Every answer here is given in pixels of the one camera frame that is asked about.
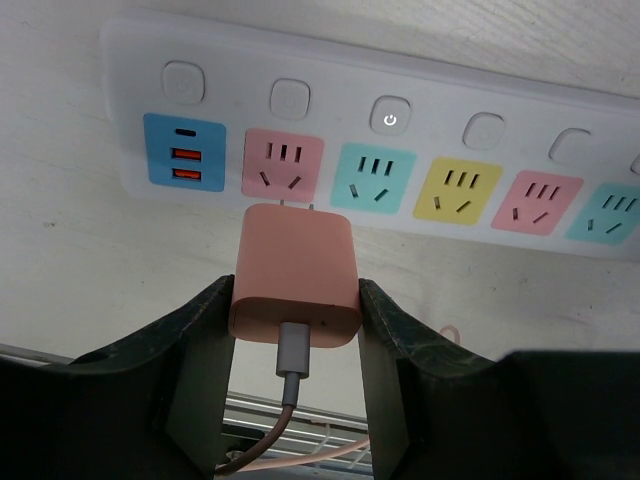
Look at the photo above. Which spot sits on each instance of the pink charger plug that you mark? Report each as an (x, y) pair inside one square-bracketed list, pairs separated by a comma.
[(295, 265)]

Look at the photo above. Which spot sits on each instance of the white colourful power strip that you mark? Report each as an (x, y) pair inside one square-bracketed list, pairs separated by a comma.
[(219, 114)]

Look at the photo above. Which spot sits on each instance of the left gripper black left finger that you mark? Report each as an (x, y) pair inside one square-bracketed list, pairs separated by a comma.
[(148, 406)]

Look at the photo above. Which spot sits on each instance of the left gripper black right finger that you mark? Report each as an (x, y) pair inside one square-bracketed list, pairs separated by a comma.
[(436, 410)]

